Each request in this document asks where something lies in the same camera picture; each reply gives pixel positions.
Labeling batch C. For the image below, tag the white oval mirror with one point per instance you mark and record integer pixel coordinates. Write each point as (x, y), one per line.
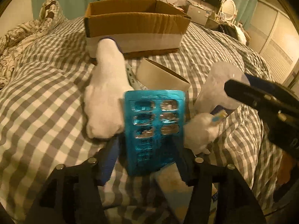
(228, 8)

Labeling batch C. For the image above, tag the white plush toy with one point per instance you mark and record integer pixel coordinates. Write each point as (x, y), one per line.
(202, 130)

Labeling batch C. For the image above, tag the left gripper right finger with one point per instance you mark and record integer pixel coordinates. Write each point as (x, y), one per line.
(184, 159)

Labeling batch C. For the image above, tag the patterned pillow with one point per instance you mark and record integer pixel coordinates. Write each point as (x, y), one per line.
(51, 14)

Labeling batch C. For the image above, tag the cardboard box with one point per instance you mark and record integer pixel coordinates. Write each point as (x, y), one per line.
(140, 27)

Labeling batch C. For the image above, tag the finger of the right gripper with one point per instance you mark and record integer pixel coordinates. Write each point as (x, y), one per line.
(251, 96)

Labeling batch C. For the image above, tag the white louvered wardrobe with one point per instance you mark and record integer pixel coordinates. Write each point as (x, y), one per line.
(274, 37)

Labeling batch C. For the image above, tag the black white floral blanket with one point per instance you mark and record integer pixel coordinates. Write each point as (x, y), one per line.
(15, 41)

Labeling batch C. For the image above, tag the white mini fridge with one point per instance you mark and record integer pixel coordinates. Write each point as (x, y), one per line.
(198, 15)

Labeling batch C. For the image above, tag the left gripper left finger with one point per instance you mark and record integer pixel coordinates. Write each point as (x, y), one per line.
(107, 158)

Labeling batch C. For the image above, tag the blue pill blister pack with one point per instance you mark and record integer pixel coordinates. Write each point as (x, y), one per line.
(154, 121)

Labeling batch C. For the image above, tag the white sock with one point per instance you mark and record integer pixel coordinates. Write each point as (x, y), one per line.
(103, 98)

